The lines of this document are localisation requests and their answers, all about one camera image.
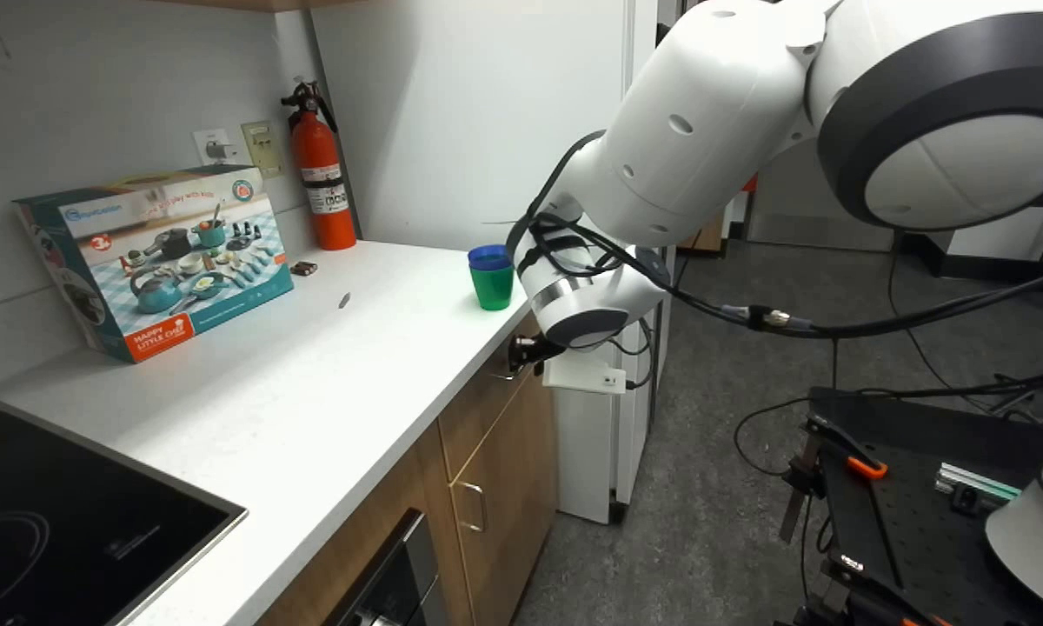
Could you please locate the large red fire extinguisher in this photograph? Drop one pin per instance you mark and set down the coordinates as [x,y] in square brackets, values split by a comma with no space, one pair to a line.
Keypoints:
[320,184]

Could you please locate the wide wooden cabinet door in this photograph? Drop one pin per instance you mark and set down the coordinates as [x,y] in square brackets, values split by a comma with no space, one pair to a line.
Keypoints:
[509,488]

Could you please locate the blue plastic cup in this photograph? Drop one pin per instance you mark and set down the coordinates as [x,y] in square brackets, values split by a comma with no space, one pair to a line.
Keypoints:
[488,260]

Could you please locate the black built-in oven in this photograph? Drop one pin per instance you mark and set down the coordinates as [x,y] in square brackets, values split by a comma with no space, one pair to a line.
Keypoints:
[396,577]

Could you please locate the green plastic cup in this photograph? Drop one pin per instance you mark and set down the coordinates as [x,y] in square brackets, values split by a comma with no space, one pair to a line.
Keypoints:
[491,290]

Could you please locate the green and white tool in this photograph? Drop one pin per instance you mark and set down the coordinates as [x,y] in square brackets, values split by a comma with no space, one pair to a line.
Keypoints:
[977,481]

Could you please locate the small black countertop item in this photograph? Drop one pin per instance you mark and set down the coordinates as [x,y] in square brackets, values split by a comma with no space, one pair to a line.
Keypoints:
[303,270]

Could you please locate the white round disc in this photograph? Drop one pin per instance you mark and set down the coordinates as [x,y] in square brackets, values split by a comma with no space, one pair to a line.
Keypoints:
[1039,544]

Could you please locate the wide wooden drawer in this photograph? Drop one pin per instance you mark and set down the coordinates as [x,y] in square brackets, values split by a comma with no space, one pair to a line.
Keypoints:
[488,405]

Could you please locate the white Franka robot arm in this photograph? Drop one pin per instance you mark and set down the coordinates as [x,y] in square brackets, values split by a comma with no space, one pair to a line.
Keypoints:
[707,116]

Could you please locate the black glass cooktop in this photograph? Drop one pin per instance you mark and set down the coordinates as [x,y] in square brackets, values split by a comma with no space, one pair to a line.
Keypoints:
[72,524]

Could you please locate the black robot cart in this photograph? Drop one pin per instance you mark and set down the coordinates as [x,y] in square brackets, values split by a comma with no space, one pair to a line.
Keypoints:
[926,544]

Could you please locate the teal toy cookware box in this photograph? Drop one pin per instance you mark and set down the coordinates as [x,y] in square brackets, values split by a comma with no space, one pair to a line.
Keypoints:
[161,262]

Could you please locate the white wall outlet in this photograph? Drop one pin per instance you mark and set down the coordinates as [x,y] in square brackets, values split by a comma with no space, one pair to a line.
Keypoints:
[217,143]

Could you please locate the beige wall switch plate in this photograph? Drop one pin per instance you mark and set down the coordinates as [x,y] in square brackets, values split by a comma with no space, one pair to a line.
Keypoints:
[258,147]

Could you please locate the small dark stick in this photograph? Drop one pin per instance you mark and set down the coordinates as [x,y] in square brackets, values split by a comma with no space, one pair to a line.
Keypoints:
[341,300]

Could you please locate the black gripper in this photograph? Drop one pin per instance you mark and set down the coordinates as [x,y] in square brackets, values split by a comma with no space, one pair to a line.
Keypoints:
[535,349]

